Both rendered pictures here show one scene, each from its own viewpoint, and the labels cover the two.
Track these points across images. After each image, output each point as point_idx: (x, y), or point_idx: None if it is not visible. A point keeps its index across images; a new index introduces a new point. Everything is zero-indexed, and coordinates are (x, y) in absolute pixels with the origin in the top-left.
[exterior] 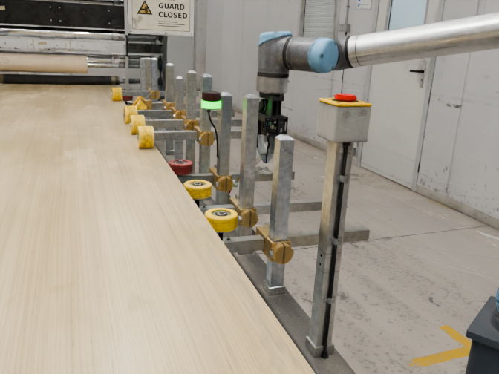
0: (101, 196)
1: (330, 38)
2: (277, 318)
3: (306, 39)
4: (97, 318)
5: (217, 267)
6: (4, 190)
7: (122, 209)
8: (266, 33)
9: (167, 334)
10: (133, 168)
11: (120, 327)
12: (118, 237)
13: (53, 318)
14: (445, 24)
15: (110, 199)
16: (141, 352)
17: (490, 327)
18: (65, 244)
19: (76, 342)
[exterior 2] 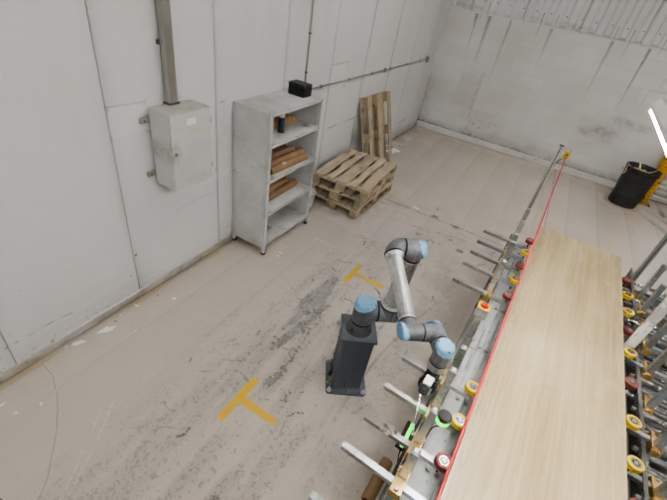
0: (514, 444)
1: (422, 324)
2: (453, 380)
3: (443, 329)
4: (539, 369)
5: (498, 363)
6: (562, 492)
7: (510, 422)
8: (455, 346)
9: (525, 354)
10: (478, 474)
11: (535, 363)
12: (520, 401)
13: (550, 377)
14: (406, 277)
15: (511, 437)
16: (533, 354)
17: (368, 337)
18: (540, 410)
19: (546, 366)
